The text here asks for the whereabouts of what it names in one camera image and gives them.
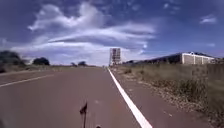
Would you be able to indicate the flat dry grass strip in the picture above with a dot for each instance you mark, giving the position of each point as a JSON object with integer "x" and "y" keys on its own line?
{"x": 36, "y": 68}

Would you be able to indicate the tall pale tower building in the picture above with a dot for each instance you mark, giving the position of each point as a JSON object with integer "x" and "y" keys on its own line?
{"x": 115, "y": 56}

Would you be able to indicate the dry grass verge with gravel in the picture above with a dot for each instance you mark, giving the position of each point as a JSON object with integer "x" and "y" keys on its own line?
{"x": 186, "y": 86}

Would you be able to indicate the round dark tree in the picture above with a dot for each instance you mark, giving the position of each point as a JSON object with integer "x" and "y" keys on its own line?
{"x": 41, "y": 61}

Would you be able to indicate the thin white lane line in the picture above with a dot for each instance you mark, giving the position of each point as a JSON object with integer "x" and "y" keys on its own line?
{"x": 23, "y": 80}

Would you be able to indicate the long low building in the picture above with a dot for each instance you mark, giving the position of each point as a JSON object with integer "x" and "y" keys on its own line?
{"x": 190, "y": 59}

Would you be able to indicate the reddish grey asphalt road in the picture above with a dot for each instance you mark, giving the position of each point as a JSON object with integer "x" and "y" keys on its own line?
{"x": 63, "y": 95}

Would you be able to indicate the small distant trees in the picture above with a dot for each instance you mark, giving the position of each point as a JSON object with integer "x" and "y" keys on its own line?
{"x": 81, "y": 63}

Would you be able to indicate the large dark tree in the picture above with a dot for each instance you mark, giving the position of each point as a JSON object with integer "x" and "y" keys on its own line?
{"x": 10, "y": 58}

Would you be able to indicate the robot's own part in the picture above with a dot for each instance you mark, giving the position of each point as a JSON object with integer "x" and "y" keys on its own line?
{"x": 84, "y": 110}

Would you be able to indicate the solid white edge line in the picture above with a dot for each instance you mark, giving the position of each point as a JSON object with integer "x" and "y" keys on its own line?
{"x": 128, "y": 100}

